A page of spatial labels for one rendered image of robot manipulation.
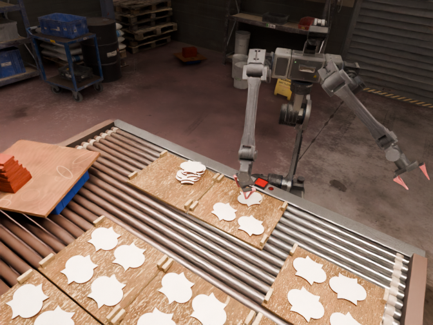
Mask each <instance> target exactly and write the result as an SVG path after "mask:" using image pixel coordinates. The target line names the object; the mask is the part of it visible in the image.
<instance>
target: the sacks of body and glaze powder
mask: <svg viewBox="0 0 433 325"><path fill-rule="evenodd" d="M120 28H122V25H120V24H118V23H116V32H117V37H118V42H119V52H120V58H121V59H122V58H124V57H126V49H124V48H125V47H126V45H125V44H122V43H121V42H123V40H124V38H123V37H122V35H123V34H124V32H123V31H122V30H119V29H120ZM35 31H36V32H37V33H40V32H41V28H37V29H36V30H35ZM39 40H40V39H39ZM41 41H44V40H41ZM40 46H41V47H43V48H44V49H43V50H42V51H41V53H42V54H43V59H44V62H45V63H46V64H48V63H52V62H55V67H57V68H60V67H63V66H66V65H68V60H67V56H66V52H65V48H64V45H61V44H57V43H52V42H49V41H44V42H42V43H41V44H40ZM69 47H70V53H71V57H72V61H73V63H75V64H82V63H84V62H83V56H82V50H81V44H80V42H77V43H73V44H69Z"/></svg>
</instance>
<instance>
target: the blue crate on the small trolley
mask: <svg viewBox="0 0 433 325"><path fill-rule="evenodd" d="M38 20H39V22H40V25H41V26H40V27H41V33H42V34H45V35H52V36H57V37H63V38H68V39H74V38H76V37H80V36H82V35H85V34H88V33H89V30H88V26H87V22H86V21H87V20H86V17H83V16H79V15H71V14H62V13H53V14H48V15H44V16H41V17H38Z"/></svg>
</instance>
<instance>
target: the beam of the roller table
mask: <svg viewBox="0 0 433 325"><path fill-rule="evenodd" d="M114 124H115V128H119V129H120V130H122V131H124V132H126V133H129V134H131V135H133V136H135V137H138V138H139V139H142V140H144V141H147V142H149V143H151V144H154V145H155V146H158V147H160V148H162V149H164V150H167V151H169V152H171V153H174V154H175V155H178V156H180V157H183V158H185V159H187V160H190V161H193V162H201V164H202V165H204V166H205V167H206V168H207V169H209V170H211V171H214V172H216V173H219V174H220V175H222V174H223V175H224V176H225V177H227V178H229V179H232V180H234V181H235V179H234V177H233V175H235V173H238V172H239V171H238V170H235V169H233V168H230V167H228V166H226V165H224V164H221V163H219V162H216V161H214V160H212V159H210V158H207V157H205V156H203V155H200V154H198V153H196V152H193V151H191V150H188V149H187V148H184V147H182V146H179V145H177V144H175V143H173V142H170V141H168V140H165V139H163V138H161V137H159V136H156V135H154V134H152V133H149V132H147V131H145V130H142V129H140V128H137V127H136V126H133V125H131V124H128V123H125V122H124V121H121V120H119V119H117V120H115V121H114ZM247 187H251V188H255V189H256V191H258V192H261V193H263V194H266V195H268V196H270V197H273V198H275V199H278V200H279V201H282V202H285V201H287V203H288V205H289V206H292V207H294V208H297V209H299V210H301V211H303V212H305V213H308V214H310V215H312V216H314V217H317V218H319V219H321V220H323V221H325V222H328V223H330V224H333V225H335V226H337V227H339V228H341V229H343V230H346V231H348V232H350V233H353V234H355V235H357V236H359V237H361V238H364V239H366V240H368V241H371V242H373V243H374V244H377V245H379V246H382V247H384V248H386V249H388V250H390V251H393V252H395V253H399V254H401V255H403V256H404V257H406V258H408V259H410V258H411V256H412V255H413V253H416V254H418V255H420V256H422V257H425V251H424V250H422V249H419V248H417V247H415V246H413V245H410V244H408V243H406V242H403V241H401V240H399V239H396V238H394V237H391V236H390V235H387V234H385V233H382V232H380V231H378V230H375V229H373V228H370V227H368V226H366V225H364V224H361V223H359V222H356V221H354V220H352V219H350V218H347V217H345V216H342V215H340V214H338V213H336V212H333V211H331V210H328V209H327V208H324V207H322V206H319V205H317V204H315V203H313V202H310V201H307V200H305V199H303V198H301V197H298V196H296V195H293V194H291V193H289V192H287V191H284V190H282V189H279V188H277V187H275V186H273V185H270V184H268V186H267V187H266V188H265V190H262V189H260V188H257V187H256V186H251V185H249V186H247ZM268 187H273V188H274V190H269V189H268Z"/></svg>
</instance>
